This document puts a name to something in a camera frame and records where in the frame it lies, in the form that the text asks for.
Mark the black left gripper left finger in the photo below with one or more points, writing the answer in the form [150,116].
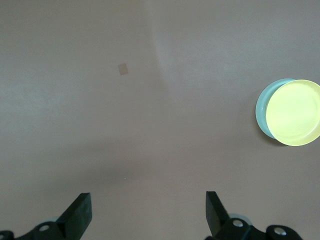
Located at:
[75,220]

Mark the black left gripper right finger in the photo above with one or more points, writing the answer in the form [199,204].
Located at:
[215,215]

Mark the pale green round plate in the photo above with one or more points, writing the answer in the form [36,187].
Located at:
[261,110]

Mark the yellow round plate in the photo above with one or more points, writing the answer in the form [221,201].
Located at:
[292,112]

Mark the brown tape square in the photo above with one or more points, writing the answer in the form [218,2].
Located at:
[123,69]

